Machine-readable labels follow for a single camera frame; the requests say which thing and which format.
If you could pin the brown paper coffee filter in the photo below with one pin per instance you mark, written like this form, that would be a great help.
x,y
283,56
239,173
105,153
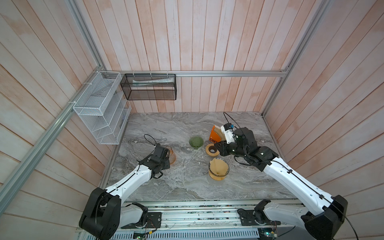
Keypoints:
x,y
217,161

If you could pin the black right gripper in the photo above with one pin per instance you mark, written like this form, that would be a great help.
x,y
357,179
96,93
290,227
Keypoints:
x,y
222,150

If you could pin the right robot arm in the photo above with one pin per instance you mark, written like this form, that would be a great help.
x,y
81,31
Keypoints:
x,y
321,215

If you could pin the brown paper filter stack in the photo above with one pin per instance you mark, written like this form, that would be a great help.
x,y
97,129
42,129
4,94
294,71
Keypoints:
x,y
218,135

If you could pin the clear glass dripper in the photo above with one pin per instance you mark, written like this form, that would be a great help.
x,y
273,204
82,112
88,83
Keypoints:
x,y
219,170

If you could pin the orange coffee filter box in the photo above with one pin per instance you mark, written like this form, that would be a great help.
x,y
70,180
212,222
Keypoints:
x,y
211,137

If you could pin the green glass dripper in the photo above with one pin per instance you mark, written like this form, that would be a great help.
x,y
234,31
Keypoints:
x,y
196,142

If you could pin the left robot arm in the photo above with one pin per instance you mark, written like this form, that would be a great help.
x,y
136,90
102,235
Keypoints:
x,y
105,212

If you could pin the paper in black basket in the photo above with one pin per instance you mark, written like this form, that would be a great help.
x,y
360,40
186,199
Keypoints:
x,y
167,82

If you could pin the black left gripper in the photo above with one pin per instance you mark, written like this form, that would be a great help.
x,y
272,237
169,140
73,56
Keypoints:
x,y
167,163

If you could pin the orange glass pitcher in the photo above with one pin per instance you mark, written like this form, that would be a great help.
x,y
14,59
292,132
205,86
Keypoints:
x,y
172,155

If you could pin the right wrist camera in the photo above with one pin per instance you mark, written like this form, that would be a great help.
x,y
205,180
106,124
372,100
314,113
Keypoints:
x,y
228,131

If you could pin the white wire mesh shelf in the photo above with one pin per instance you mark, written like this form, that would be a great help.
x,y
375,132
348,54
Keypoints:
x,y
103,109

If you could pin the black wire mesh basket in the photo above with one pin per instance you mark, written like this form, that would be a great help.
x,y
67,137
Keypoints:
x,y
148,93

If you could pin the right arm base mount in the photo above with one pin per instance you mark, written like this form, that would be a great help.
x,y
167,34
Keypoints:
x,y
256,217

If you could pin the wooden ring dripper stand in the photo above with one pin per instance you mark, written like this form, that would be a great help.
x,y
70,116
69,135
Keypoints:
x,y
216,178

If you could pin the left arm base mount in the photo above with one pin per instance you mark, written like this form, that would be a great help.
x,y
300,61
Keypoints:
x,y
137,216

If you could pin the perforated cable duct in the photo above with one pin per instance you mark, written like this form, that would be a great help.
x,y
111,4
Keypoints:
x,y
208,234

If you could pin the aluminium rail base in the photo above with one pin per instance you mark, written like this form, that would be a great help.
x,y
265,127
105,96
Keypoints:
x,y
215,214

